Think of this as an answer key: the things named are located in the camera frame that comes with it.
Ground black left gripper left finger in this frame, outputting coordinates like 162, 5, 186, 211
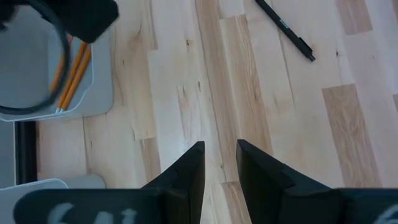
141, 141, 206, 224

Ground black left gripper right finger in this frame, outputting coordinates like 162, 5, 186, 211
236, 139, 340, 224

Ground black scale pen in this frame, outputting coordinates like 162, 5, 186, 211
254, 0, 317, 62

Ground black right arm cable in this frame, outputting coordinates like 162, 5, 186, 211
0, 0, 72, 115

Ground black aluminium frame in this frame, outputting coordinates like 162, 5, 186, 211
14, 121, 38, 186

